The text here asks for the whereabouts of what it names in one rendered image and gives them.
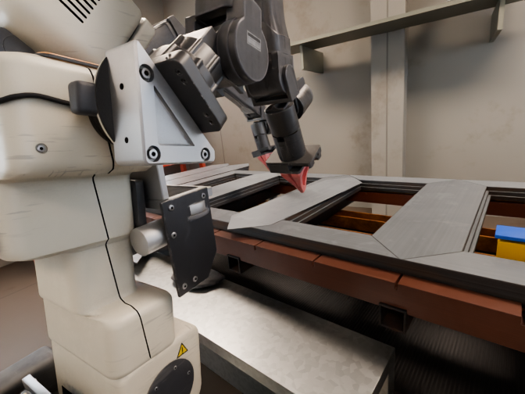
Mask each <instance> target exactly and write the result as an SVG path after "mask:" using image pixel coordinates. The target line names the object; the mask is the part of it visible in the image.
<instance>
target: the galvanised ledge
mask: <svg viewBox="0 0 525 394"><path fill-rule="evenodd" d="M172 274H173V268H172V264H171V260H170V257H169V256H166V255H164V254H162V253H158V252H156V251H154V252H153V253H150V254H148V255H147V256H143V257H142V258H141V260H140V261H139V262H138V264H134V276H135V280H137V281H141V282H144V283H146V284H149V285H153V286H155V287H158V288H162V289H165V290H167V291H168V292H169V293H170V294H171V296H172V299H173V316H174V317H176V318H178V319H181V320H183V321H187V322H188V323H191V324H193V325H195V326H196V327H197V329H198V338H199V342H200V343H201V344H203V345H204V346H205V347H207V348H208V349H210V350H212V351H213V352H214V353H216V354H217V355H219V356H221V357H222V358H224V359H225V360H226V361H228V362H229V363H231V364H233V365H234V366H235V367H237V368H238V369H240V370H241V371H243V372H245V373H246V374H247V375H249V376H250V377H252V378H254V379H255V380H256V381H258V382H259V383H261V384H262V385H264V386H266V387H267V388H268V389H270V390H271V391H273V392H275V393H276V394H379V392H380V390H381V388H382V386H383V384H384V382H385V380H386V378H387V376H388V373H389V371H390V369H391V367H392V365H393V363H394V362H395V347H392V346H389V345H387V344H384V343H382V342H379V341H377V340H375V339H373V338H370V337H367V336H365V335H362V334H359V333H358V332H355V331H352V330H350V329H347V328H344V327H342V326H340V325H338V324H335V323H332V322H330V321H327V320H324V319H323V318H321V317H318V316H315V315H313V314H310V313H307V312H305V311H303V310H300V309H298V308H295V307H293V306H290V305H288V304H286V303H282V302H280V301H278V300H275V299H273V298H270V297H269V296H266V295H263V294H261V293H258V292H255V291H253V290H251V289H249V288H246V287H243V286H241V285H238V284H235V283H233V282H231V281H228V280H226V279H223V280H222V281H221V282H220V283H217V284H216V285H213V286H208V287H204V288H193V289H192V290H190V291H189V292H187V293H186V294H184V295H183V296H181V297H178V295H177V288H176V284H175V282H174V281H173V280H172V279H171V276H172Z"/></svg>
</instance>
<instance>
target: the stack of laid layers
mask: <svg viewBox="0 0 525 394"><path fill-rule="evenodd" d="M250 175H252V174H231V175H228V176H225V177H220V178H217V179H214V180H211V181H206V182H203V183H200V184H195V186H211V187H214V186H217V185H219V184H224V183H227V182H229V181H234V180H237V179H240V178H243V177H247V176H250ZM345 177H352V176H350V175H344V176H337V177H325V178H317V177H307V179H306V187H308V186H310V185H313V184H316V183H318V182H321V181H324V180H329V179H337V178H345ZM356 179H357V178H356ZM357 180H359V179H357ZM359 181H361V182H362V183H361V184H358V185H356V186H355V187H353V188H350V189H348V190H346V191H344V192H342V193H340V194H337V195H335V196H333V197H331V198H329V199H327V200H324V201H322V202H320V203H318V204H316V205H315V206H311V207H309V208H308V209H306V210H303V211H301V212H299V213H296V214H294V215H292V216H290V217H288V218H286V219H284V220H289V221H294V222H298V223H303V224H304V223H306V222H308V221H309V220H311V219H312V218H314V217H316V216H318V215H320V214H321V213H323V212H324V211H326V210H328V209H329V208H331V207H333V206H335V205H337V204H338V203H340V202H341V201H343V200H345V199H346V198H348V197H349V196H351V195H353V194H355V193H356V192H358V191H360V190H370V191H381V192H401V193H413V194H416V193H417V192H418V191H419V190H420V189H421V188H423V187H424V186H425V185H426V184H421V183H406V182H391V181H362V180H359ZM277 184H291V183H290V182H289V181H287V180H286V179H284V178H283V177H281V176H277V177H273V178H270V179H268V180H265V181H261V182H259V183H256V184H252V185H249V186H247V187H244V188H240V189H238V190H235V191H232V192H228V193H227V194H224V195H220V196H217V197H215V198H212V199H210V200H209V204H210V207H212V208H216V207H217V206H222V205H223V204H226V203H229V202H232V201H234V200H236V199H240V198H243V197H245V196H247V195H251V194H253V193H256V192H259V191H262V190H264V189H266V188H270V187H272V186H274V185H277ZM491 199H496V200H507V201H517V202H525V188H496V187H486V190H485V192H484V196H483V198H482V200H481V202H480V206H479V208H478V211H477V214H476V216H475V218H474V221H473V224H472V227H471V228H470V233H469V234H468V237H467V240H466V243H465V245H464V247H463V250H462V252H463V251H464V252H469V253H474V252H475V249H476V247H477V242H478V239H479V237H480V232H481V229H482V226H483V223H484V218H485V216H486V213H487V210H488V206H489V202H490V200H491ZM212 224H213V228H216V229H220V230H223V231H229V232H233V233H236V234H240V235H245V236H248V237H252V238H258V239H262V240H263V241H268V242H274V243H277V244H281V245H287V246H290V247H294V248H297V249H303V250H306V251H310V252H313V253H319V254H321V255H326V256H332V257H335V258H338V259H342V260H348V261H352V262H355V263H361V264H364V265H367V266H371V267H377V268H380V269H384V270H389V271H393V272H396V273H400V274H401V277H402V276H403V274H406V275H409V276H413V277H416V278H422V279H425V280H428V281H435V282H438V283H442V284H445V285H451V286H454V287H457V288H464V289H467V290H470V291H474V292H479V293H483V294H486V295H490V296H496V297H499V298H503V299H508V300H512V301H515V302H518V303H522V308H524V309H525V286H522V285H516V284H512V283H508V282H504V281H497V280H494V279H490V278H483V277H479V276H475V275H472V274H464V273H461V272H457V271H453V270H446V269H442V268H439V267H432V266H428V265H424V264H420V263H414V262H409V261H406V260H399V259H395V258H391V257H387V256H381V255H377V254H373V253H366V252H363V251H359V250H354V249H348V248H344V247H340V246H336V245H330V244H326V243H322V242H315V241H311V240H308V239H304V238H297V237H293V236H289V235H282V234H278V233H275V232H271V231H264V230H260V229H256V228H253V227H246V228H238V229H230V230H227V227H228V224H229V223H227V222H223V221H220V220H212Z"/></svg>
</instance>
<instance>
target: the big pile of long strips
mask: <svg viewBox="0 0 525 394"><path fill-rule="evenodd" d="M248 168H249V165H248V163H245V164H238V165H229V163H225V164H218V165H211V166H207V167H201V168H198V169H194V170H188V171H184V172H180V173H177V174H171V175H167V176H165V179H166V184H176V185H181V184H186V183H189V182H192V181H197V180H201V179H204V178H207V177H212V176H216V175H218V174H224V173H227V172H230V171H233V170H248Z"/></svg>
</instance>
